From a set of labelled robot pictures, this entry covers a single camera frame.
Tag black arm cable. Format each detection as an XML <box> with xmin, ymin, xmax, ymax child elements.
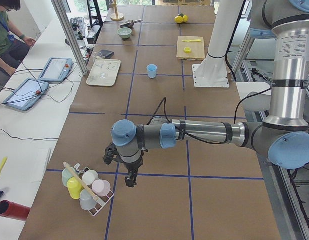
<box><xmin>147</xmin><ymin>97</ymin><xmax>273</xmax><ymax>145</ymax></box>

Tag red cylinder tube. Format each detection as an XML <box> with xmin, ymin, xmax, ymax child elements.
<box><xmin>0</xmin><ymin>200</ymin><xmax>31</xmax><ymax>221</ymax></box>

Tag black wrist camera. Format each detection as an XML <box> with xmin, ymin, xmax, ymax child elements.
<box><xmin>103</xmin><ymin>142</ymin><xmax>122</xmax><ymax>165</ymax></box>

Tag wooden cup stand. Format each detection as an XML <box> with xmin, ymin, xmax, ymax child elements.
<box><xmin>110</xmin><ymin>0</ymin><xmax>125</xmax><ymax>22</ymax></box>

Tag yellow plastic knife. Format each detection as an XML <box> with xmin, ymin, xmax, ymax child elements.
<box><xmin>182</xmin><ymin>39</ymin><xmax>202</xmax><ymax>43</ymax></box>

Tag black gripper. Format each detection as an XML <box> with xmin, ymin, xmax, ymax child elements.
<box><xmin>121</xmin><ymin>154</ymin><xmax>143</xmax><ymax>187</ymax></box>

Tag near teach pendant tablet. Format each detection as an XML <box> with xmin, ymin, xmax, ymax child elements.
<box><xmin>3</xmin><ymin>78</ymin><xmax>49</xmax><ymax>111</ymax></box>

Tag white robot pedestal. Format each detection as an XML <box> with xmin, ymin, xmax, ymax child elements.
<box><xmin>192</xmin><ymin>0</ymin><xmax>245</xmax><ymax>88</ymax></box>

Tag white chair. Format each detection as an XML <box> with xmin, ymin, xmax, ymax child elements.
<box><xmin>236</xmin><ymin>82</ymin><xmax>272</xmax><ymax>112</ymax></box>

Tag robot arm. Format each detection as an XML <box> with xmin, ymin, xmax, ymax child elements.
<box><xmin>103</xmin><ymin>0</ymin><xmax>309</xmax><ymax>187</ymax></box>

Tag pink cup in rack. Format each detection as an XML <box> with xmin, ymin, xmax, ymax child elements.
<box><xmin>91</xmin><ymin>179</ymin><xmax>111</xmax><ymax>197</ymax></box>

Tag black keyboard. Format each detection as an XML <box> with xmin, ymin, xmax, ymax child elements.
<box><xmin>70</xmin><ymin>17</ymin><xmax>85</xmax><ymax>33</ymax></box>

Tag yellow plastic spatula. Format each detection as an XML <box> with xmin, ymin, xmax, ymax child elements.
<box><xmin>0</xmin><ymin>157</ymin><xmax>8</xmax><ymax>176</ymax></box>

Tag dark grey folded cloth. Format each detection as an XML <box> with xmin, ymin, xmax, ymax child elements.
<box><xmin>99</xmin><ymin>49</ymin><xmax>114</xmax><ymax>59</ymax></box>

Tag far teach pendant tablet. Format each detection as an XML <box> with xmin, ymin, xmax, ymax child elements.
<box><xmin>38</xmin><ymin>57</ymin><xmax>73</xmax><ymax>83</ymax></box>

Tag white cup in rack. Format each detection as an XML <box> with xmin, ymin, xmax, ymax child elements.
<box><xmin>82</xmin><ymin>170</ymin><xmax>99</xmax><ymax>186</ymax></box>

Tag clear wine glass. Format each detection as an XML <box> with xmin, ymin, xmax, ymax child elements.
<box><xmin>92</xmin><ymin>52</ymin><xmax>107</xmax><ymax>79</ymax></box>

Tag wooden cutting board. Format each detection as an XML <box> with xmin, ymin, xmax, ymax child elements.
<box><xmin>176</xmin><ymin>36</ymin><xmax>206</xmax><ymax>61</ymax></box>

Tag yellow cup in rack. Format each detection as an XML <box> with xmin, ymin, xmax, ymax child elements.
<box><xmin>66</xmin><ymin>177</ymin><xmax>84</xmax><ymax>200</ymax></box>

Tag yellow lemon slices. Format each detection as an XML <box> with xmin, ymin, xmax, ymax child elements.
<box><xmin>183</xmin><ymin>47</ymin><xmax>192</xmax><ymax>54</ymax></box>

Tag aluminium frame post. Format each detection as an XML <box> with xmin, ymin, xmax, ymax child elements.
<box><xmin>51</xmin><ymin>0</ymin><xmax>89</xmax><ymax>76</ymax></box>

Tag grey cup in rack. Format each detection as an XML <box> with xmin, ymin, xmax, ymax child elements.
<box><xmin>79</xmin><ymin>189</ymin><xmax>97</xmax><ymax>211</ymax></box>

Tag teach pendant tablet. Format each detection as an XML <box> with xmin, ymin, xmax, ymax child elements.
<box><xmin>38</xmin><ymin>57</ymin><xmax>73</xmax><ymax>83</ymax></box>
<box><xmin>3</xmin><ymin>78</ymin><xmax>49</xmax><ymax>111</ymax></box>

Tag beige bear tray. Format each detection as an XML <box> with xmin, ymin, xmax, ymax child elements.
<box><xmin>86</xmin><ymin>59</ymin><xmax>121</xmax><ymax>87</ymax></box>

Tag metal ice scoop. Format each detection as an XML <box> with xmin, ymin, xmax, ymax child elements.
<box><xmin>120</xmin><ymin>19</ymin><xmax>143</xmax><ymax>29</ymax></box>

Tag seated person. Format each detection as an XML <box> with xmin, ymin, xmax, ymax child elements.
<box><xmin>0</xmin><ymin>0</ymin><xmax>36</xmax><ymax>76</ymax></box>

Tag green bowl of ice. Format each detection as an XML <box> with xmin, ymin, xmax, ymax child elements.
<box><xmin>117</xmin><ymin>27</ymin><xmax>133</xmax><ymax>40</ymax></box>

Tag green cup in rack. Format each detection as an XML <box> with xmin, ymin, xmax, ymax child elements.
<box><xmin>61</xmin><ymin>168</ymin><xmax>74</xmax><ymax>187</ymax></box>

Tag light blue plastic cup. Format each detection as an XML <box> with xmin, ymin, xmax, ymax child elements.
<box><xmin>146</xmin><ymin>64</ymin><xmax>158</xmax><ymax>79</ymax></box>

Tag white wire cup rack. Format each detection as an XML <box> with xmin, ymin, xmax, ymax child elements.
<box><xmin>63</xmin><ymin>162</ymin><xmax>114</xmax><ymax>216</ymax></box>

